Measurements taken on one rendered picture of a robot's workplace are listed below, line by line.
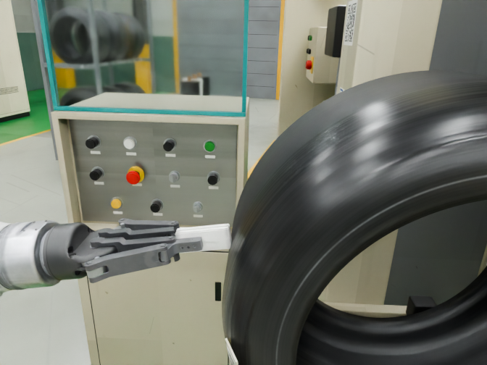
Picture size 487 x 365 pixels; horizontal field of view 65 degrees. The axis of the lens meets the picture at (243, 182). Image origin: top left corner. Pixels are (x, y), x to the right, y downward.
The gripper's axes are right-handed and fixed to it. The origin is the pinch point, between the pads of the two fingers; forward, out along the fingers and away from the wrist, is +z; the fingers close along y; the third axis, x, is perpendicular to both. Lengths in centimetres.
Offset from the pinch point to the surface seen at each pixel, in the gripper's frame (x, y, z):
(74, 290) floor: 106, 146, -120
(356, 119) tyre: -14.5, -4.4, 18.9
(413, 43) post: -19.1, 25.0, 35.0
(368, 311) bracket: 33.3, 22.9, 26.4
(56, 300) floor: 106, 135, -126
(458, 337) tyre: 33, 14, 40
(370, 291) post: 30.0, 25.0, 27.4
